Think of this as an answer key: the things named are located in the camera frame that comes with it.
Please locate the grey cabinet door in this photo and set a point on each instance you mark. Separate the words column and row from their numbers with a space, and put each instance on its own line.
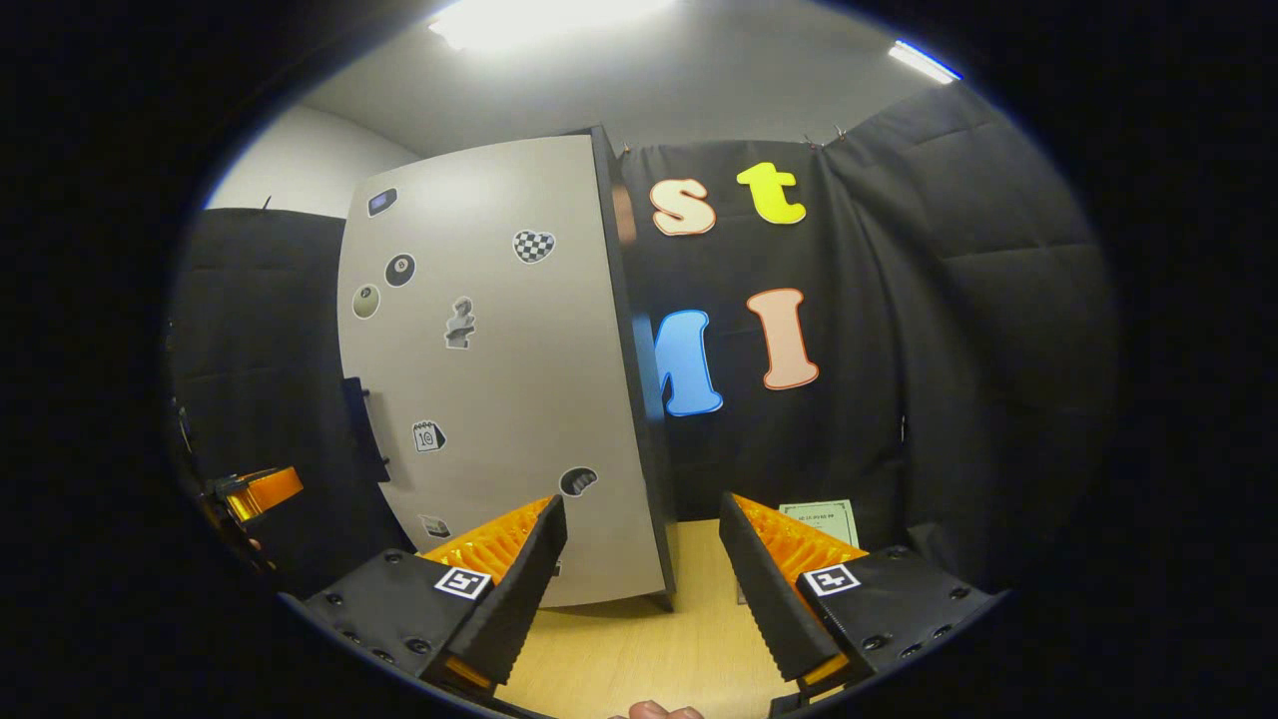
column 519, row 379

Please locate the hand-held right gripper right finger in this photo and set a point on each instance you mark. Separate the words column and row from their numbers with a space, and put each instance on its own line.
column 764, row 599

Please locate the small ceiling light panel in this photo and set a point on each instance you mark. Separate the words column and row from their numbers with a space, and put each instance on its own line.
column 924, row 62

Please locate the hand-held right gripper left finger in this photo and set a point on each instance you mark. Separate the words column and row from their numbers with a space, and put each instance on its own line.
column 519, row 589

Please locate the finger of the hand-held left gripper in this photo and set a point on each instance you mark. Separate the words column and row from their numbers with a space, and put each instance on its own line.
column 270, row 489

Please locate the pale green book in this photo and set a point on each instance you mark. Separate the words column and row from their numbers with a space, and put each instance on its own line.
column 829, row 521

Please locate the black backdrop cloth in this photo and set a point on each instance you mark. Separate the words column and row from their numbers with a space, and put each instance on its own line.
column 949, row 350

